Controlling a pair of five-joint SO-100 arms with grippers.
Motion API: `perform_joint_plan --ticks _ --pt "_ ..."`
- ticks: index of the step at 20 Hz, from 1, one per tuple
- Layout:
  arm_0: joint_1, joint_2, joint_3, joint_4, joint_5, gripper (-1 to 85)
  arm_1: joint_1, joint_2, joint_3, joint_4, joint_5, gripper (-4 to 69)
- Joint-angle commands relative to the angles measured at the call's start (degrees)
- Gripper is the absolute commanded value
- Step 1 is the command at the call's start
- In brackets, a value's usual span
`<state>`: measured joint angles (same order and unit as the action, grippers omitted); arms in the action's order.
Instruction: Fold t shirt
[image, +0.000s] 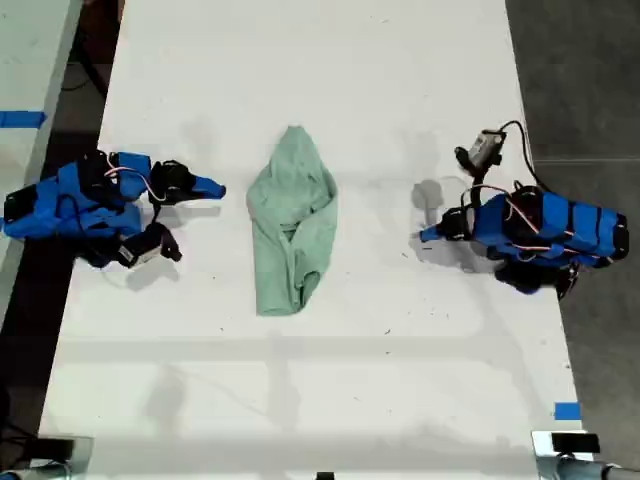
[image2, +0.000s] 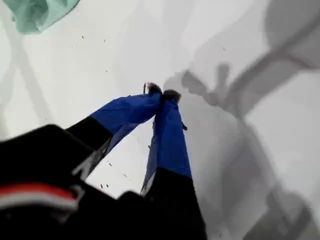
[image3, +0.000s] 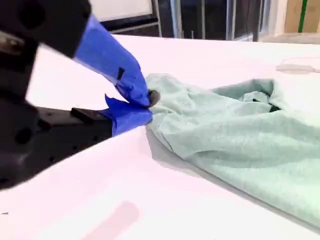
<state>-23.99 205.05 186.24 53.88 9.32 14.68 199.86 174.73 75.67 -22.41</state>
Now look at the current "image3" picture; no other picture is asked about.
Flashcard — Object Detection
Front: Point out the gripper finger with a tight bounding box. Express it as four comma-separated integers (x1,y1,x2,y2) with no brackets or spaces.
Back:
37,93,154,174
0,0,161,109

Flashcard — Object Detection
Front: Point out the white framed board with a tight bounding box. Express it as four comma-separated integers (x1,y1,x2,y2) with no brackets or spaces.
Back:
88,0,163,35

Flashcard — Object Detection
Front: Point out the pale green T-shirt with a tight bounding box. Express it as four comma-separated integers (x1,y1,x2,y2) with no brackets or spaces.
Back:
144,72,320,230

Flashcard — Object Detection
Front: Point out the metal post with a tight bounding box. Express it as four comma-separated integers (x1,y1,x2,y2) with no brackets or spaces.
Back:
225,0,237,41
174,0,186,39

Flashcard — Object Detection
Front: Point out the wooden panel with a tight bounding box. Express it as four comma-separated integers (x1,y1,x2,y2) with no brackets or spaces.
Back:
283,0,320,34

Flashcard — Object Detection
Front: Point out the green strip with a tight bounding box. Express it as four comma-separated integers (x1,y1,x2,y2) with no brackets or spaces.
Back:
297,0,308,34

